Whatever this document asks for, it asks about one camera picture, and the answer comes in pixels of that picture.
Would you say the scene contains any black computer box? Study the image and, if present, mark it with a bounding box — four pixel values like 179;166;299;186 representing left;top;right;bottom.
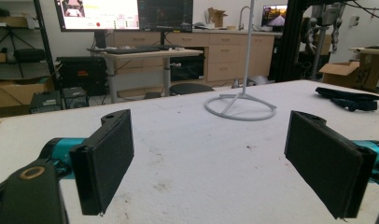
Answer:
29;86;90;114

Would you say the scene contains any wooden drawer cabinet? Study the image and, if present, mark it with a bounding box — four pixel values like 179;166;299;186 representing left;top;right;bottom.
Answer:
105;29;284;83

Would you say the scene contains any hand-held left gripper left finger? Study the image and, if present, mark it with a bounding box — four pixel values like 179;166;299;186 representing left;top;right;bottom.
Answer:
38;108;135;217

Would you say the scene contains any black round stool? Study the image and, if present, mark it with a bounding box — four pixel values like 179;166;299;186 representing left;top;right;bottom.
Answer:
169;82;215;96

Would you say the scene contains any small monitor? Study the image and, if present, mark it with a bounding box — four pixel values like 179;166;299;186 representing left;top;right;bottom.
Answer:
260;4;288;33

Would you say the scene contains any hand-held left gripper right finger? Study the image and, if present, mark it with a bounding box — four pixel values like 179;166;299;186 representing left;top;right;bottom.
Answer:
284;110;379;219

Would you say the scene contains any silver faucet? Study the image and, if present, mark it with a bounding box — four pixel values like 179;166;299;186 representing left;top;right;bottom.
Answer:
238;6;252;32

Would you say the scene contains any dark monitor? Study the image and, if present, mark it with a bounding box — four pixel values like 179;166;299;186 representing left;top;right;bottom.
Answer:
137;0;194;34

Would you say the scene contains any black metal shelf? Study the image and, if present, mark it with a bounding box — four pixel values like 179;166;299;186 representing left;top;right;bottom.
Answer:
0;0;60;91

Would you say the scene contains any open cardboard box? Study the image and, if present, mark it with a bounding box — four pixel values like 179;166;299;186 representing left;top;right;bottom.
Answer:
318;53;379;91

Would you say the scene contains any black keyboard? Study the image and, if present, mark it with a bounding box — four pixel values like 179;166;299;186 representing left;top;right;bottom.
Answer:
87;46;162;55

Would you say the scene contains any black case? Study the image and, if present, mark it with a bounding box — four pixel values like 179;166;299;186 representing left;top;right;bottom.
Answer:
55;55;108;97

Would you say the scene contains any dark cloth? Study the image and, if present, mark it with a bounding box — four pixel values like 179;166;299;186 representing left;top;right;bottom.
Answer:
315;86;379;112

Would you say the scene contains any white metal stand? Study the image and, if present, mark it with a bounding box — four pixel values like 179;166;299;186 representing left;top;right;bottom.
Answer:
204;0;277;122

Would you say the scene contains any light wooden desk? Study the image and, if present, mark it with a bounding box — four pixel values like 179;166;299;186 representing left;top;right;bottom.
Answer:
98;49;204;104

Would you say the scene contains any flat cardboard box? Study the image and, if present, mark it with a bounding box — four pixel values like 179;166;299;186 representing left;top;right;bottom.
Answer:
0;77;55;110

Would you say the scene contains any black metal frame post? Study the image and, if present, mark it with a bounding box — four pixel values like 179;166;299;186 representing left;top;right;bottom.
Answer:
274;0;310;83

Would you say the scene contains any large bright monitor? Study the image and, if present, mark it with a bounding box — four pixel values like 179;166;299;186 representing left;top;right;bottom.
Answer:
53;0;141;33

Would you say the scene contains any small cardboard box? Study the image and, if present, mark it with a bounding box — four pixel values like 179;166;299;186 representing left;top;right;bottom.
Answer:
207;7;228;28

